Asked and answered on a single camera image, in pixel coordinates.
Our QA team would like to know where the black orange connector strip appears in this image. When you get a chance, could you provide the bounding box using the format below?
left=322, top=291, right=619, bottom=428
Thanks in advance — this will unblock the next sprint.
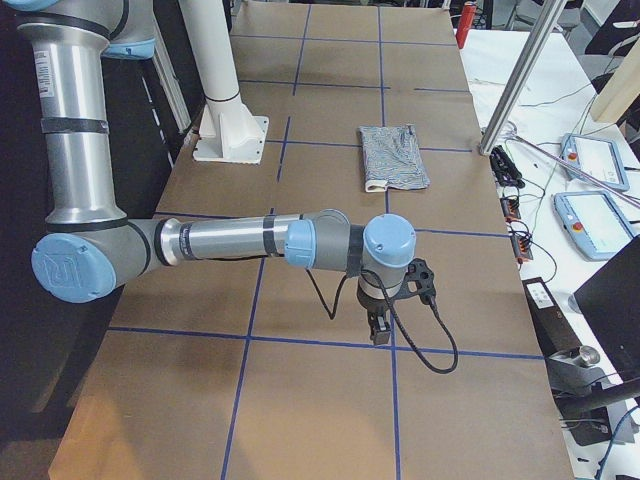
left=499, top=195, right=533, bottom=265

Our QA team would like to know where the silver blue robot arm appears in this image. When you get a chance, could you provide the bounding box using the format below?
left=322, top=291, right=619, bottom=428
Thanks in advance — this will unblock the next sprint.
left=12, top=1, right=416, bottom=345

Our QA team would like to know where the black clamp tool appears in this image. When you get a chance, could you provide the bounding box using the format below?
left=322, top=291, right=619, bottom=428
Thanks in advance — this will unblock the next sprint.
left=489, top=145, right=526, bottom=188

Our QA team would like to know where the black monitor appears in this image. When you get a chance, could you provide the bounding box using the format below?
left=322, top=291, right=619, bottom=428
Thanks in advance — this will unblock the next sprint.
left=573, top=237, right=639, bottom=380

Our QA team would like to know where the aluminium frame post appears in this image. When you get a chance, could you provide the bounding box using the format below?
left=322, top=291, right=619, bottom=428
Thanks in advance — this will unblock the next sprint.
left=479, top=0, right=566, bottom=156

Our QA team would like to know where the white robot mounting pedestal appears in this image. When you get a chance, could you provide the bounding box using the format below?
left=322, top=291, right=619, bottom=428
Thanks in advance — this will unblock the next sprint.
left=179, top=0, right=269, bottom=165

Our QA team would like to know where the red cylinder bottle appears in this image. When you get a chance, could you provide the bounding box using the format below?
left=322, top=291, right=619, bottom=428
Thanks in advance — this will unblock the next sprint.
left=455, top=1, right=477, bottom=50

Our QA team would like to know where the navy white striped polo shirt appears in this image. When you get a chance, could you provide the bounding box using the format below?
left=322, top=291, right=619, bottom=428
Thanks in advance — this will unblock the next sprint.
left=358, top=124, right=431, bottom=193

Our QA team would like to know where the black box white label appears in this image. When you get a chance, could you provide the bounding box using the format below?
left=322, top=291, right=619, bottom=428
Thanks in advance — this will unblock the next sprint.
left=522, top=277, right=582, bottom=357

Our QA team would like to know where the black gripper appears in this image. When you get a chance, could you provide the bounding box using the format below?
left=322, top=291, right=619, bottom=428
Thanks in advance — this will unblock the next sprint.
left=356, top=287, right=391, bottom=346

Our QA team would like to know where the near blue teach pendant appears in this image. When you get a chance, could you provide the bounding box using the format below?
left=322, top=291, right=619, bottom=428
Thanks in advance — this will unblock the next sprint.
left=553, top=190, right=636, bottom=261

